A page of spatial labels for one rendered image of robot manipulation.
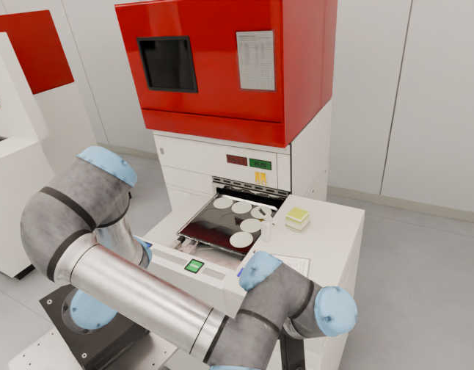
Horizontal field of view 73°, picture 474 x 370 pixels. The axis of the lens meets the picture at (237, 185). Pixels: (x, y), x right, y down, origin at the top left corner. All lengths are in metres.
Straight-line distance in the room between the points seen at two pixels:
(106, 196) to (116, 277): 0.16
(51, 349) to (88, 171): 0.90
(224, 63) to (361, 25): 1.55
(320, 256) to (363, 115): 1.85
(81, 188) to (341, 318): 0.48
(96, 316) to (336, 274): 0.75
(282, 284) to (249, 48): 0.98
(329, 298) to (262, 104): 0.95
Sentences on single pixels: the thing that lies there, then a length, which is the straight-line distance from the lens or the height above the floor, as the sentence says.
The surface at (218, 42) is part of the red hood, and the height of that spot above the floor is 1.65.
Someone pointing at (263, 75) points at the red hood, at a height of 1.53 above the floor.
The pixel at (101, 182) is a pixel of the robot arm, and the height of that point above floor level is 1.56.
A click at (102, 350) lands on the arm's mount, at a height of 0.90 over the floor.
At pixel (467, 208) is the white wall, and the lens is 3.23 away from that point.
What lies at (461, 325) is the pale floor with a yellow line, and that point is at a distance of 2.47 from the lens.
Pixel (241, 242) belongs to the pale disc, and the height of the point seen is 0.90.
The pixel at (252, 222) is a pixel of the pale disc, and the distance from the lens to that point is 1.50.
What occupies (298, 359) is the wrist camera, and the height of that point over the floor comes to 1.17.
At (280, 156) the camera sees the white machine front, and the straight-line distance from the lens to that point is 1.48.
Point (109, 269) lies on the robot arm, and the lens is 0.55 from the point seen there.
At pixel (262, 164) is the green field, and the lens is 1.54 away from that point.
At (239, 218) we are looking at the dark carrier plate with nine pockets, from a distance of 1.53.
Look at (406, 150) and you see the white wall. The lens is 2.98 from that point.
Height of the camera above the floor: 1.83
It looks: 32 degrees down
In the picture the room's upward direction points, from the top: 6 degrees counter-clockwise
